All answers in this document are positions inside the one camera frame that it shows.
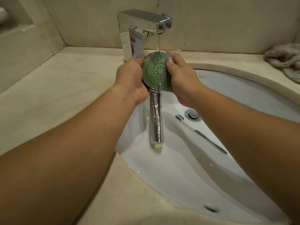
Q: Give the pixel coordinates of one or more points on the person's left hand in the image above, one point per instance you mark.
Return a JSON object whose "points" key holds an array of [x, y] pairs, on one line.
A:
{"points": [[129, 78]]}

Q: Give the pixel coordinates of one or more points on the person's right hand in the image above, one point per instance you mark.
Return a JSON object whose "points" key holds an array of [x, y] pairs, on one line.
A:
{"points": [[184, 79]]}

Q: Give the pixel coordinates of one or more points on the person's left thumb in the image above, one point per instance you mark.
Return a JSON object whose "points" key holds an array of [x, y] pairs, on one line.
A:
{"points": [[142, 62]]}

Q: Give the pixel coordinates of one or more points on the person's right thumb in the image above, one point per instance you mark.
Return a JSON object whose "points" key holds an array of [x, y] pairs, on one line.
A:
{"points": [[170, 66]]}

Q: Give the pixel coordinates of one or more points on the chrome handheld shower head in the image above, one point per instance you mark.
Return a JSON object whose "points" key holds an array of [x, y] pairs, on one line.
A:
{"points": [[156, 74]]}

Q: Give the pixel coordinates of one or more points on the person's right forearm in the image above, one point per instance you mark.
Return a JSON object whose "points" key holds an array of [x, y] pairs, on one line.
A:
{"points": [[253, 138]]}

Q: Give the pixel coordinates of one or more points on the person's left forearm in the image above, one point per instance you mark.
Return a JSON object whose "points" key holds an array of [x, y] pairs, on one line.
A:
{"points": [[65, 152]]}

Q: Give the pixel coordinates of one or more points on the chrome square faucet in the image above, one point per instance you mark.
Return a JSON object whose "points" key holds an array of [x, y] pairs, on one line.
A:
{"points": [[136, 32]]}

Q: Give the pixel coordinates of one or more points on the chrome sink drain stopper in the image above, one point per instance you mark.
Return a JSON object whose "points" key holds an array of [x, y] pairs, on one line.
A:
{"points": [[192, 114]]}

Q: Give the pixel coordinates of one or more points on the white green toothbrush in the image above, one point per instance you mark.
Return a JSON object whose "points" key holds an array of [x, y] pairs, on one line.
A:
{"points": [[201, 134]]}

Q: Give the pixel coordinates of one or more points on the white ceramic sink basin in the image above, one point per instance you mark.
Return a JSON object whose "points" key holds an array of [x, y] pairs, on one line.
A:
{"points": [[187, 156]]}

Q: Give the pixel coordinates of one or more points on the pink grey towel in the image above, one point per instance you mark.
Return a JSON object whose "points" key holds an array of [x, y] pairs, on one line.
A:
{"points": [[284, 59]]}

